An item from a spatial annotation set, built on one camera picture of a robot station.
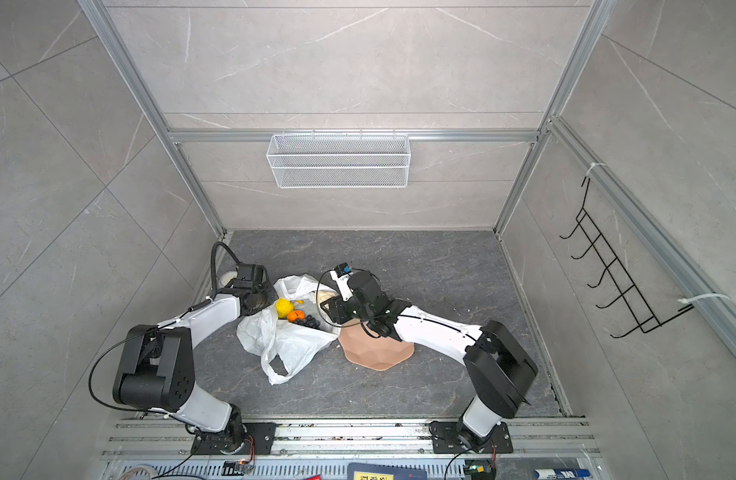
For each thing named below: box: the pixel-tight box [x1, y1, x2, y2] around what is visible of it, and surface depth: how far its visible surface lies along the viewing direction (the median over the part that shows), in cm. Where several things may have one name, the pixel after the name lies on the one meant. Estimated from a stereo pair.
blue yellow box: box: [347, 462, 427, 480], surface depth 69 cm
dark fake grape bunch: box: [294, 314, 321, 329], surface depth 92 cm
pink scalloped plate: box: [338, 318, 415, 371], surface depth 86 cm
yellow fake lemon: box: [275, 298, 294, 319], surface depth 94 cm
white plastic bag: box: [236, 274, 341, 385], surface depth 82 cm
